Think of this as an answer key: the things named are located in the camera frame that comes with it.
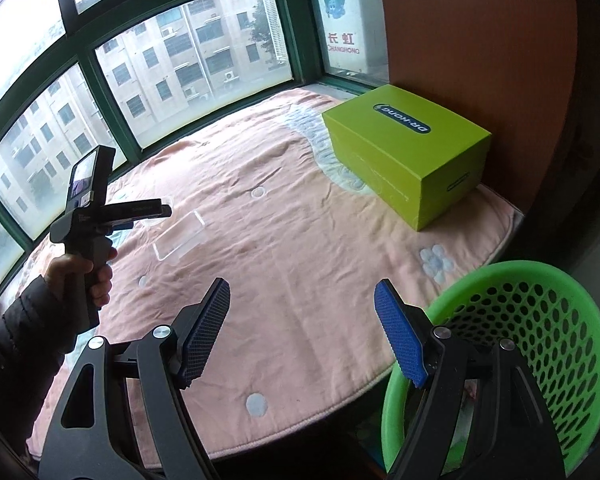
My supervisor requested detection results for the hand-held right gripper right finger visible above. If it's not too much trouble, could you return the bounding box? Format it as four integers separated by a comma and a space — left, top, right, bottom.
373, 280, 566, 480

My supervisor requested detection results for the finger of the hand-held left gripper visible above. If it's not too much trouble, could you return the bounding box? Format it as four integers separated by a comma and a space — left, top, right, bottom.
110, 204, 174, 229
104, 199, 164, 219

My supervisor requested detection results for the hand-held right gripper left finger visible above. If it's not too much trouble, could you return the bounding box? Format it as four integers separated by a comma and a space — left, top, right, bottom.
38, 277, 231, 480

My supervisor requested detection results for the clear rectangular plastic container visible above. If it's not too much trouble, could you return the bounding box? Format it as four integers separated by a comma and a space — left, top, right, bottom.
152, 210, 207, 262

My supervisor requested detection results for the green perforated plastic basket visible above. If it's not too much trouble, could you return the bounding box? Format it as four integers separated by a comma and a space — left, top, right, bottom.
381, 260, 600, 480

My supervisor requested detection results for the person's left forearm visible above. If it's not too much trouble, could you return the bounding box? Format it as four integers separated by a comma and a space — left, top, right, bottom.
0, 275, 73, 461

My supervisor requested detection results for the person's left hand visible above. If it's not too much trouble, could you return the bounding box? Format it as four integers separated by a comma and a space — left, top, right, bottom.
42, 245, 117, 311

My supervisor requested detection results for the pink printed blanket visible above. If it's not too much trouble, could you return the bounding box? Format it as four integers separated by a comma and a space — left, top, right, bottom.
0, 87, 523, 471

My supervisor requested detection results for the beige apartment building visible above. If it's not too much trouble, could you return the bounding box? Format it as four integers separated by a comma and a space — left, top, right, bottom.
0, 0, 286, 241

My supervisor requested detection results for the green cardboard box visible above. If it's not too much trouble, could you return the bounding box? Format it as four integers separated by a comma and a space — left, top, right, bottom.
321, 85, 492, 232

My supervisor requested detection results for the white louvered vent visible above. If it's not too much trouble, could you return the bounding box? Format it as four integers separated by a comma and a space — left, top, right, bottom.
260, 0, 288, 66

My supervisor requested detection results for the white outdoor air conditioner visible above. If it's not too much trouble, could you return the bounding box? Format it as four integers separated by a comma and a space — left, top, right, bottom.
312, 0, 386, 73

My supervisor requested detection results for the brown wardrobe panel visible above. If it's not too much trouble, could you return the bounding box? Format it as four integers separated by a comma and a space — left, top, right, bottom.
375, 0, 581, 211

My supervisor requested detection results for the dark green window frame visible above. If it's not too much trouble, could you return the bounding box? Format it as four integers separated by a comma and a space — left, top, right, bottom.
0, 0, 391, 261

